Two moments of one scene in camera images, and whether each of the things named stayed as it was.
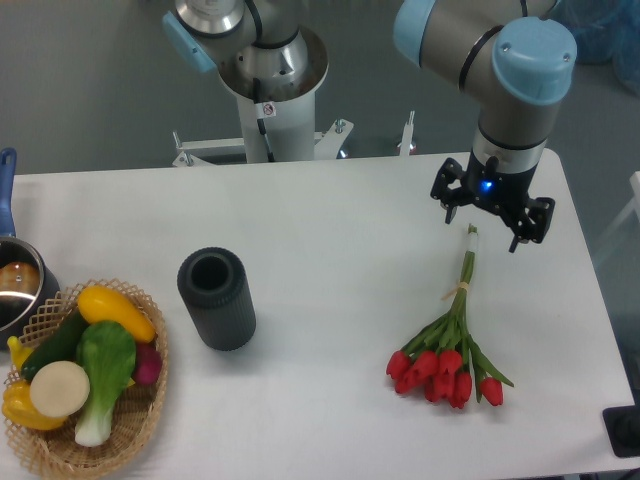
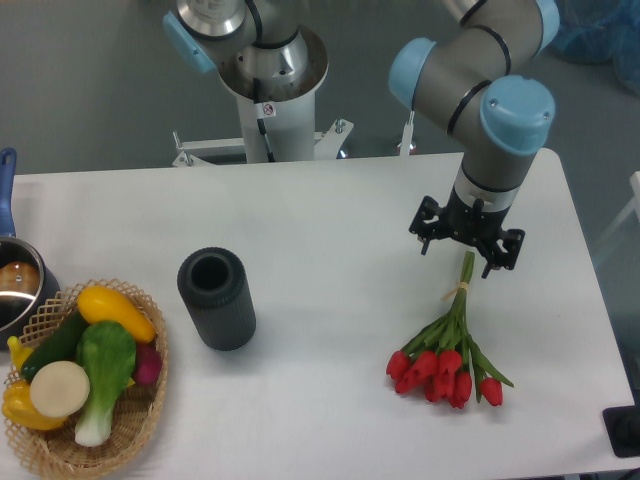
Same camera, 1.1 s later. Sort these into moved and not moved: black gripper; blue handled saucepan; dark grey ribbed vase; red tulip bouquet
Moved: black gripper
Not moved: blue handled saucepan; dark grey ribbed vase; red tulip bouquet
